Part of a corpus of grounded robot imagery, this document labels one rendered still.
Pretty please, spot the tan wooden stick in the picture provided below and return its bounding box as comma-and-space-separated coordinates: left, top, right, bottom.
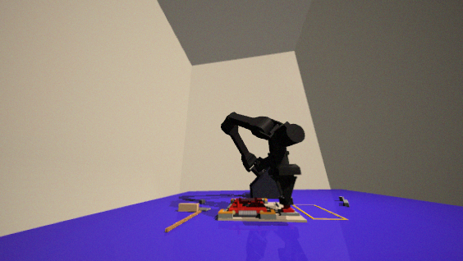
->
165, 210, 202, 232

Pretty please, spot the tan rectangular block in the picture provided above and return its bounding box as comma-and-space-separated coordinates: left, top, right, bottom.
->
178, 203, 199, 213

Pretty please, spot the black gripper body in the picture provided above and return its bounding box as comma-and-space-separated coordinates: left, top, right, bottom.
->
268, 148, 301, 176

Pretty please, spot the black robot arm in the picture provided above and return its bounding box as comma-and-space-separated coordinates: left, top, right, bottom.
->
221, 112, 305, 179

